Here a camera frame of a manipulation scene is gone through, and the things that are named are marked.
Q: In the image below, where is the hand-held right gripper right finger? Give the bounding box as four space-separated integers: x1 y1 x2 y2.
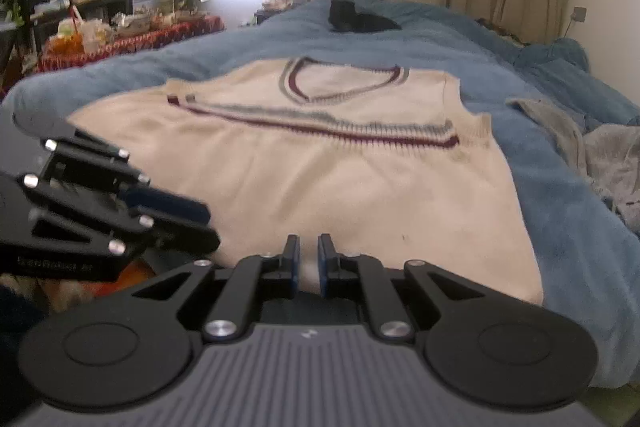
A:
318 233 488 343

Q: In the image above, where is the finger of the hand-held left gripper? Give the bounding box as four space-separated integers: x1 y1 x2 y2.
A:
0 179 221 283
12 112 211 228

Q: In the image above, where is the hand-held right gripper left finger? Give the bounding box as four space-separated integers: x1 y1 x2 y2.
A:
131 234 302 343

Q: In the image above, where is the cream knit vest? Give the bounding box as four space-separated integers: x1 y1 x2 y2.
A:
67 56 545 308

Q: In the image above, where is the red patterned tablecloth table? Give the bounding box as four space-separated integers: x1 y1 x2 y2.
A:
37 17 223 75

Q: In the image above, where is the blue fleece blanket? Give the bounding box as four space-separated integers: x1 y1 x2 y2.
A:
2 0 640 390

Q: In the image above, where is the small black cloth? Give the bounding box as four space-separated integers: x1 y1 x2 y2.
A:
329 0 402 34

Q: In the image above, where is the dark patterned bedding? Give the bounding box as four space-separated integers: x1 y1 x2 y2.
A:
475 19 531 48

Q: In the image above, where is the grey t-shirt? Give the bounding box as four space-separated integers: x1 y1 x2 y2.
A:
506 98 640 233

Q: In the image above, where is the green mat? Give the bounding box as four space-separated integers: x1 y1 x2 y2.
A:
585 389 640 427

